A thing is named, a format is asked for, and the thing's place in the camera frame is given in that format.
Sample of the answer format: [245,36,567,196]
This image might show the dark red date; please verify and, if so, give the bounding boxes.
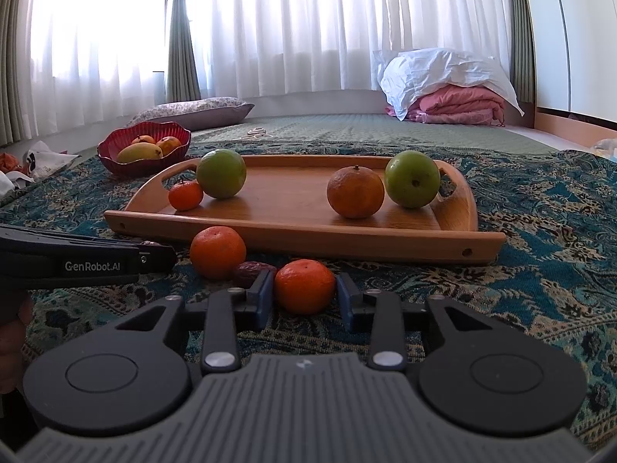
[233,261,277,289]

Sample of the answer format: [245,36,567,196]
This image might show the medium tangerine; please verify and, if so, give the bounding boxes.
[189,226,247,280]

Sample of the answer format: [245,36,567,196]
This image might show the large dull orange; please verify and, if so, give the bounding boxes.
[326,165,385,220]

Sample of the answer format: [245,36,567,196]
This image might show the small tangerine with stem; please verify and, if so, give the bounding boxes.
[167,180,204,211]

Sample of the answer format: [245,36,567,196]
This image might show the green apple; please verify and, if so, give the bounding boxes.
[384,150,440,209]
[197,149,247,199]

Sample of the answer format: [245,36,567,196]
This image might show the person's left hand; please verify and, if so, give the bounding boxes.
[0,297,32,395]

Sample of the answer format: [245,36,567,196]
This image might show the white patterned cloth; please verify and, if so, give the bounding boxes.
[0,141,78,199]

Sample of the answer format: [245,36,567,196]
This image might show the wooden serving tray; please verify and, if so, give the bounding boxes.
[105,155,506,264]

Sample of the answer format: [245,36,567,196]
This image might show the red fruit bowl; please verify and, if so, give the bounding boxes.
[97,121,191,178]

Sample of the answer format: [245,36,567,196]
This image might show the yellow mango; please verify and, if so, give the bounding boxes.
[116,143,163,164]

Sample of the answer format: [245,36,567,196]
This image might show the orange fruit in bowl left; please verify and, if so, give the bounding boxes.
[131,135,157,144]

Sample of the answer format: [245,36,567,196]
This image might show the orange fruit in bowl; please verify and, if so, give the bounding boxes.
[157,136,182,157]
[131,135,157,144]

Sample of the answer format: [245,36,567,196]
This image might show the green quilted mat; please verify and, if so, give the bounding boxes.
[191,114,556,155]

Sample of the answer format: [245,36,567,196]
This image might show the orange fruit in bowl right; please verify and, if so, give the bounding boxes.
[157,136,182,157]

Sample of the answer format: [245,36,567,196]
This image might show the floral grey pillow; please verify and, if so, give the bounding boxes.
[128,97,254,132]

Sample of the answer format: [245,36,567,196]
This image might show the pink folded blanket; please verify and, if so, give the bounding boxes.
[405,85,505,127]

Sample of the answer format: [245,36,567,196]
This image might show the white pillow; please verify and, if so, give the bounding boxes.
[376,48,524,120]

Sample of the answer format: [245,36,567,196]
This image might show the green drape left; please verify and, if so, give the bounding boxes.
[166,0,201,103]

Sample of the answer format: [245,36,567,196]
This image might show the green drape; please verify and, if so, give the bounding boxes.
[166,0,201,103]
[510,0,536,105]

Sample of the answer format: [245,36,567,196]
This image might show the white sheer curtain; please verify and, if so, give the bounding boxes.
[20,0,511,136]

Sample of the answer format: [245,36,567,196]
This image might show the green drape right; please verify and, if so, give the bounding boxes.
[510,0,536,105]

